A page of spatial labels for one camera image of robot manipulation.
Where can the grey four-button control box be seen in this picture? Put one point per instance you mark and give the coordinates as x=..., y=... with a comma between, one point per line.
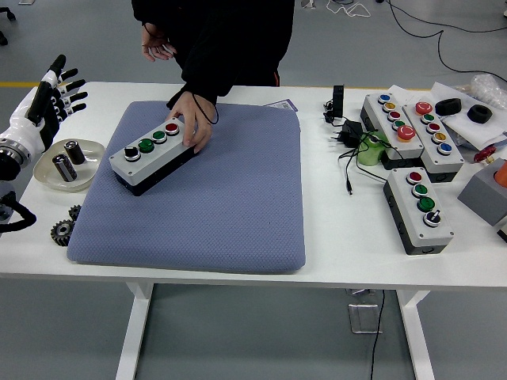
x=158, y=158
x=404, y=198

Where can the clear bubble wrap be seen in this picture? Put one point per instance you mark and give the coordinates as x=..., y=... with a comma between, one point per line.
x=489, y=89

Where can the grey five-button control box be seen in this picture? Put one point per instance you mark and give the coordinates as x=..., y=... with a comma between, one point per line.
x=378, y=120
x=451, y=162

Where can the small white paper sheet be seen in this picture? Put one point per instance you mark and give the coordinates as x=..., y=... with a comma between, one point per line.
x=404, y=95

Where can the small metal floor bracket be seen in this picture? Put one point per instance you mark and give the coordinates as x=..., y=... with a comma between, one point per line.
x=356, y=292

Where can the person's right hand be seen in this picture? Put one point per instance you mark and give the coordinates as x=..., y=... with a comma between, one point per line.
x=156, y=49

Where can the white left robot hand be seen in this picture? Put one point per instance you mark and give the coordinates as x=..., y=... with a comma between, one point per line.
x=27, y=122

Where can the green plastic cylinder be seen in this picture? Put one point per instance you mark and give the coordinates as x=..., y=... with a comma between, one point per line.
x=368, y=154

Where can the person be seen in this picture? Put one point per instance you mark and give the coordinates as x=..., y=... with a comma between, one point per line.
x=237, y=31

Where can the grey block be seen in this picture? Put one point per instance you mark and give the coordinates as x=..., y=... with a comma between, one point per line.
x=481, y=194

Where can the blue-grey padded mat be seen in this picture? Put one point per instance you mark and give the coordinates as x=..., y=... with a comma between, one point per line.
x=218, y=206

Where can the purple-edged label card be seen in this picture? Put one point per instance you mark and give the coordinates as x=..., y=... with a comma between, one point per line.
x=283, y=105

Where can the cream shallow dish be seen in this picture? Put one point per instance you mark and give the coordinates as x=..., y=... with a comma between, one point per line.
x=91, y=158

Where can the small white box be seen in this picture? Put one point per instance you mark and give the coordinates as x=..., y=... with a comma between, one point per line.
x=504, y=231

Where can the dark metal cylinder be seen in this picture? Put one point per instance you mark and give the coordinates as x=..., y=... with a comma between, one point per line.
x=75, y=152
x=64, y=168

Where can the person's left hand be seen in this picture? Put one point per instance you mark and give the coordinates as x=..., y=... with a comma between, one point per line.
x=194, y=118

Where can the red knob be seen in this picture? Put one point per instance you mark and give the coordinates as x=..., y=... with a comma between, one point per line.
x=484, y=153

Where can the white table leg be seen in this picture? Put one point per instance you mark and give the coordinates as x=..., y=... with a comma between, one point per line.
x=134, y=328
x=414, y=328

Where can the small dark metal gear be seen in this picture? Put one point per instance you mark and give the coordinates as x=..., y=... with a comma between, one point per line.
x=74, y=212

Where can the black upright rectangular device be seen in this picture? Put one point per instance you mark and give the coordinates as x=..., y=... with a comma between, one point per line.
x=338, y=101

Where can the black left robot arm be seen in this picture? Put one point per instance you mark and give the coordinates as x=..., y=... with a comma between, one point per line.
x=8, y=164

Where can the orange cylinder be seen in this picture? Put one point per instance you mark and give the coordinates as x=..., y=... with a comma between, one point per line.
x=503, y=174

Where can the black power adapter plug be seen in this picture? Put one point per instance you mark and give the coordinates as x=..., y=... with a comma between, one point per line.
x=352, y=130

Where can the black office chair base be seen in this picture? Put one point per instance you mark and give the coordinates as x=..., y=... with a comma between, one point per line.
x=3, y=39

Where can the yellow floor tape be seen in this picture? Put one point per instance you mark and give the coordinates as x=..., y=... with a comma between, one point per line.
x=20, y=84

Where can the large dark metal gear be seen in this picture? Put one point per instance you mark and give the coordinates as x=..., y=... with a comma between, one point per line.
x=55, y=237

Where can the large metal floor bracket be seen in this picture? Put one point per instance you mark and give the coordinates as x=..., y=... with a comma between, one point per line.
x=362, y=318

